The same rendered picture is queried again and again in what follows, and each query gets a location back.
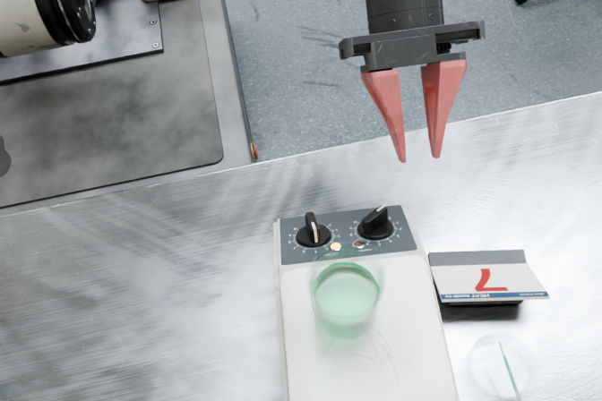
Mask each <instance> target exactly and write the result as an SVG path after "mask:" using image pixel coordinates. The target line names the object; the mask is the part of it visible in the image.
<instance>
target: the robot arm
mask: <svg viewBox="0 0 602 401"><path fill-rule="evenodd" d="M365 5H366V13H367V21H368V30H369V35H363V36H355V37H349V38H344V39H343V40H342V41H341V42H340V43H339V51H340V60H345V59H348V58H349V57H354V56H362V55H363V56H364V59H365V65H362V66H360V73H361V80H362V82H363V83H364V85H365V87H366V89H367V91H368V93H369V94H370V96H371V98H372V100H373V101H374V103H375V105H376V106H377V108H378V110H379V112H380V114H381V115H382V117H383V120H384V121H385V122H386V125H387V127H388V130H389V133H390V136H391V140H392V143H393V146H394V148H395V151H396V154H397V157H398V160H399V161H400V162H401V163H406V141H405V131H404V122H403V112H402V103H401V93H400V76H399V70H398V69H396V70H392V68H397V67H404V66H411V65H418V64H426V65H425V66H420V70H421V79H422V87H423V94H424V102H425V110H426V124H427V131H428V139H429V143H430V149H431V153H432V157H433V158H439V157H440V156H441V151H442V146H443V137H444V133H445V128H446V123H447V119H448V116H449V114H450V112H451V109H452V105H453V103H454V100H455V98H456V96H457V93H458V90H459V88H460V85H461V82H462V79H463V77H464V74H465V72H466V70H467V59H466V51H462V52H455V53H451V50H450V49H451V48H452V44H456V45H459V44H465V43H469V39H472V40H480V39H484V38H486V32H485V21H484V20H477V21H465V22H458V23H451V24H444V17H443V0H365Z"/></svg>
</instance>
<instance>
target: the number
mask: <svg viewBox="0 0 602 401"><path fill-rule="evenodd" d="M434 271H435V274H436V276H437V278H438V281H439V283H440V286H441V288H442V291H443V293H444V294H472V293H504V292H536V291H543V290H542V288H541V287H540V285H539V284H538V282H537V280H536V279H535V278H534V277H533V276H532V274H531V273H530V271H529V269H528V268H527V266H525V267H496V268H466V269H435V270H434Z"/></svg>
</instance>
